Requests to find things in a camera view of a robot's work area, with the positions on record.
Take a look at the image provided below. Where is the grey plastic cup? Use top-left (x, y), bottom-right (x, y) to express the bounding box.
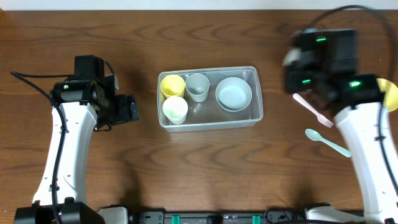
top-left (185, 73), bottom-right (210, 103)

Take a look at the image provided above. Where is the pink plastic fork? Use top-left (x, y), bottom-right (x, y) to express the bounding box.
top-left (292, 93), bottom-right (334, 128)

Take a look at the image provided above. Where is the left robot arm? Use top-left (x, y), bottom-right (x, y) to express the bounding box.
top-left (11, 55), bottom-right (139, 224)

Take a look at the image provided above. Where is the cream white plastic cup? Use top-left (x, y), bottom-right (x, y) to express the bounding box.
top-left (162, 96), bottom-right (188, 124)

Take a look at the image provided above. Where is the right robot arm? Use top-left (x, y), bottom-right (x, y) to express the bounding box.
top-left (283, 29), bottom-right (397, 223)

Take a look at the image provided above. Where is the clear plastic storage box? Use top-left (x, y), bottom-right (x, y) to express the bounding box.
top-left (157, 66), bottom-right (264, 133)

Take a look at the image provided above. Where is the yellow plastic bowl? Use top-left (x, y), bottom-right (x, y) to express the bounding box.
top-left (377, 78), bottom-right (398, 112)

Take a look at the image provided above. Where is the yellow plastic cup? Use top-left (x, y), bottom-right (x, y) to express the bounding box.
top-left (160, 75), bottom-right (185, 98)

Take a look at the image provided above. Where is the light green plastic spoon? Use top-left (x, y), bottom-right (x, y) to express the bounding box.
top-left (305, 129), bottom-right (351, 157)

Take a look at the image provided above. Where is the grey plastic bowl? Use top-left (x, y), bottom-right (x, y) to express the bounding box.
top-left (215, 77), bottom-right (252, 112)

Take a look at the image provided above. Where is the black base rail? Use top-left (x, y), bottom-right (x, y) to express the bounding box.
top-left (127, 209), bottom-right (303, 224)

